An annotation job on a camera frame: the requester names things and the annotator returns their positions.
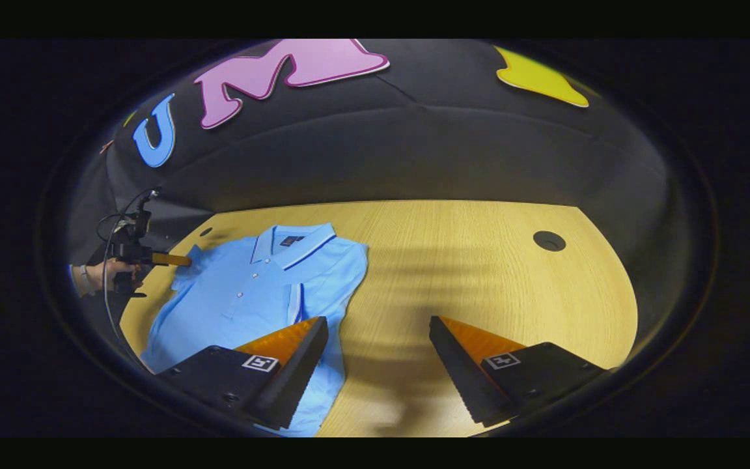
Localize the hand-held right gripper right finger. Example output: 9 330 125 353
428 316 613 427

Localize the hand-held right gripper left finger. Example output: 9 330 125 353
154 316 330 431

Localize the light blue T-shirt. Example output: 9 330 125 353
141 223 369 437

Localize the black backdrop cloth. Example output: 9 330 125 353
66 39 669 261

